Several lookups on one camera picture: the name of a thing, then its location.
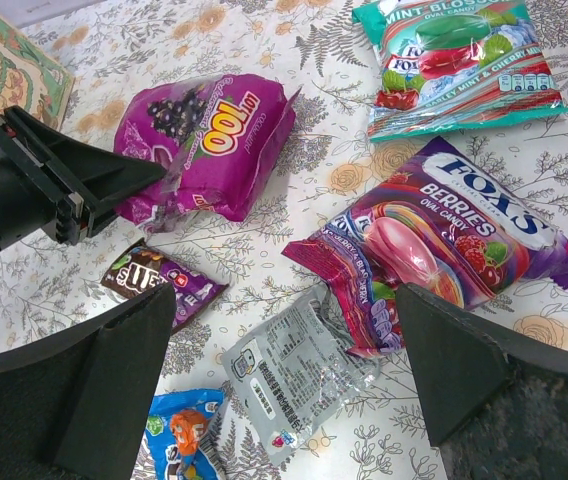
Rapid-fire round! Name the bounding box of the cream and green paper bag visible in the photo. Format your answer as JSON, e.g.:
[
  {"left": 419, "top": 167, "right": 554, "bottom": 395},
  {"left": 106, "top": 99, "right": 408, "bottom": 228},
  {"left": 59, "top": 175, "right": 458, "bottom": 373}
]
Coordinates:
[{"left": 0, "top": 16, "right": 74, "bottom": 129}]

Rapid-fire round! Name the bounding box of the brown M&M's packet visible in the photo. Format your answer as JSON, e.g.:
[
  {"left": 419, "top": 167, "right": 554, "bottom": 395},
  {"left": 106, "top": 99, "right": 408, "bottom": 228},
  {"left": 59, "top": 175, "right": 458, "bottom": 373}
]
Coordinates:
[{"left": 101, "top": 239, "right": 228, "bottom": 334}]

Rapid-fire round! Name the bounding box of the teal Fox's mint candy bag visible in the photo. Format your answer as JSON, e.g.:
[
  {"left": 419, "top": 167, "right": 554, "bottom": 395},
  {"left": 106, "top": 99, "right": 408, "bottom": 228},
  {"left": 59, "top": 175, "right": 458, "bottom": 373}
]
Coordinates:
[{"left": 352, "top": 0, "right": 568, "bottom": 142}]

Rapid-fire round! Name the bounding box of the magenta Lot 100 candy bag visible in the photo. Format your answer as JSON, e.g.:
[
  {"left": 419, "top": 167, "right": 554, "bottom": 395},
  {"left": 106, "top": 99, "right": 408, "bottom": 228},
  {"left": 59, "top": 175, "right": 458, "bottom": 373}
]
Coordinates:
[{"left": 113, "top": 74, "right": 297, "bottom": 233}]

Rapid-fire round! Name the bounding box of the blue M&M's packet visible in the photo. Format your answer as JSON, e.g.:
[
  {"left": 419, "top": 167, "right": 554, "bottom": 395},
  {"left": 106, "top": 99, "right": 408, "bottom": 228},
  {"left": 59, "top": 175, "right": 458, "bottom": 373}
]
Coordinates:
[{"left": 145, "top": 389, "right": 225, "bottom": 480}]

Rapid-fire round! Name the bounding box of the silver foil snack packet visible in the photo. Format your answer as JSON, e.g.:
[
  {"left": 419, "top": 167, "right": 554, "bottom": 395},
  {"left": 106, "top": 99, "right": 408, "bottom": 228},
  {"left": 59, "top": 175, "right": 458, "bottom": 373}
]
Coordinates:
[{"left": 222, "top": 285, "right": 380, "bottom": 466}]

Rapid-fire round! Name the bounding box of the purple Fox's berries candy bag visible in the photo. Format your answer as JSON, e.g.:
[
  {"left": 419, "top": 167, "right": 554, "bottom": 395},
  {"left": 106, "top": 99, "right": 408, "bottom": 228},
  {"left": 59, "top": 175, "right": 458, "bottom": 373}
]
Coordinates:
[{"left": 284, "top": 137, "right": 568, "bottom": 358}]

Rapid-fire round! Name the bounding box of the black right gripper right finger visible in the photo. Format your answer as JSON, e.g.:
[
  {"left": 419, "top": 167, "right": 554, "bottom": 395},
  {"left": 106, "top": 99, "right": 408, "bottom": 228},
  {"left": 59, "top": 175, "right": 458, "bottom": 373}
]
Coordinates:
[{"left": 396, "top": 284, "right": 568, "bottom": 479}]

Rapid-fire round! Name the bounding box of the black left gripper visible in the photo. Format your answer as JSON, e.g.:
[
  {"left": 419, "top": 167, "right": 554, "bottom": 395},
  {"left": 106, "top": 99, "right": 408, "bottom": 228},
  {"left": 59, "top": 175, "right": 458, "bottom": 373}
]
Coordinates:
[{"left": 0, "top": 107, "right": 167, "bottom": 252}]

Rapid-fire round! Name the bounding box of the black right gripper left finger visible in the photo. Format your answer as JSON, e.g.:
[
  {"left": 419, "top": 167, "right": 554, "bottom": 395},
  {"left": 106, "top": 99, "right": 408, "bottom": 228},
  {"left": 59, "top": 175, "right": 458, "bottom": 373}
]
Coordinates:
[{"left": 0, "top": 285, "right": 176, "bottom": 479}]

